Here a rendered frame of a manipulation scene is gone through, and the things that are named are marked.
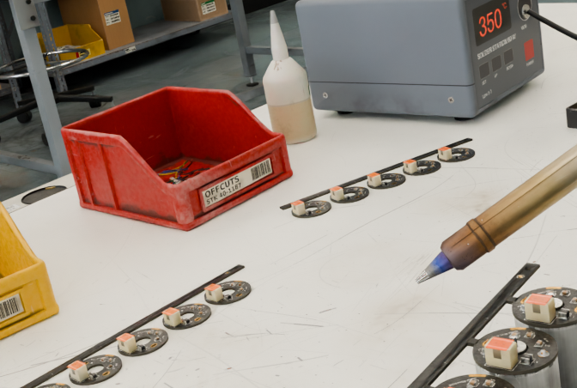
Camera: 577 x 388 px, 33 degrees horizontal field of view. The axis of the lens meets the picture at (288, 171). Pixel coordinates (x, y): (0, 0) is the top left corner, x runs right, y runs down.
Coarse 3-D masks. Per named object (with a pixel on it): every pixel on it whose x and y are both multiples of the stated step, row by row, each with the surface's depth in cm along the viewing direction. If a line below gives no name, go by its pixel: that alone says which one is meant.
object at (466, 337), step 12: (528, 264) 34; (516, 276) 33; (528, 276) 33; (504, 288) 32; (516, 288) 32; (492, 300) 32; (504, 300) 31; (480, 312) 31; (492, 312) 31; (468, 324) 30; (480, 324) 30; (456, 336) 30; (468, 336) 30; (456, 348) 29; (444, 360) 29; (432, 372) 28; (420, 384) 28
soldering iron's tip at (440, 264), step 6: (438, 258) 22; (444, 258) 22; (432, 264) 22; (438, 264) 22; (444, 264) 22; (450, 264) 22; (426, 270) 22; (432, 270) 22; (438, 270) 22; (444, 270) 22; (420, 276) 22; (426, 276) 22; (432, 276) 22; (420, 282) 22
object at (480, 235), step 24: (576, 144) 22; (552, 168) 22; (576, 168) 22; (528, 192) 22; (552, 192) 22; (480, 216) 22; (504, 216) 22; (528, 216) 22; (456, 240) 22; (480, 240) 22; (456, 264) 22
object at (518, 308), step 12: (540, 288) 32; (552, 288) 32; (564, 288) 32; (516, 300) 31; (564, 300) 31; (576, 300) 31; (516, 312) 31; (564, 312) 30; (576, 312) 30; (528, 324) 30; (540, 324) 30; (552, 324) 30; (564, 324) 30
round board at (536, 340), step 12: (492, 336) 30; (504, 336) 29; (528, 336) 29; (540, 336) 29; (480, 348) 29; (528, 348) 29; (540, 348) 28; (552, 348) 28; (480, 360) 28; (528, 360) 28; (540, 360) 28; (552, 360) 28; (492, 372) 28; (504, 372) 28; (516, 372) 28; (528, 372) 27
